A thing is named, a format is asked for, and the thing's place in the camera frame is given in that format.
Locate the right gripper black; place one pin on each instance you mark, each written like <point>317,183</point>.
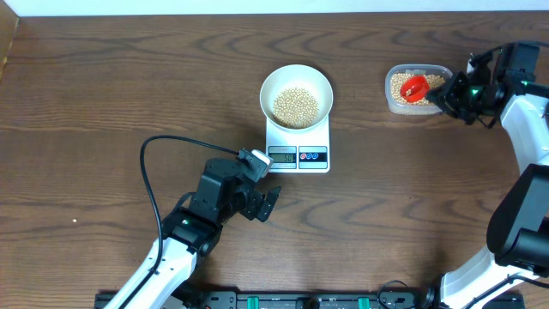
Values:
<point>447,96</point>

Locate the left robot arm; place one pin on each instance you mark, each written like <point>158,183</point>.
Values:
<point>189,234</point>

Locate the soybeans in bowl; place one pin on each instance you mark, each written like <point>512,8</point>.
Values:
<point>295,108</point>

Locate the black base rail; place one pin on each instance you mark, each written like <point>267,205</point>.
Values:
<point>232,300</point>

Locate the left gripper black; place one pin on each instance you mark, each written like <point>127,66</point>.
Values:
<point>250,209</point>

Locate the white bowl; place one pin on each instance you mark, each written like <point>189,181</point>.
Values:
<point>297,76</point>

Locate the soybeans pile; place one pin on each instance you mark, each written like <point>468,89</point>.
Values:
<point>398,79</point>

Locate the white kitchen scale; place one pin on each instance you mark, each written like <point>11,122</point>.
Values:
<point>298,151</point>

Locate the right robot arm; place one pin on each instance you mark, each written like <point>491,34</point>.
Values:
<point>501,84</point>

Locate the red measuring scoop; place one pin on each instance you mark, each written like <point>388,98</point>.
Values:
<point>414,89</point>

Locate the clear plastic container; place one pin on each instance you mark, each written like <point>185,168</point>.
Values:
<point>416,69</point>

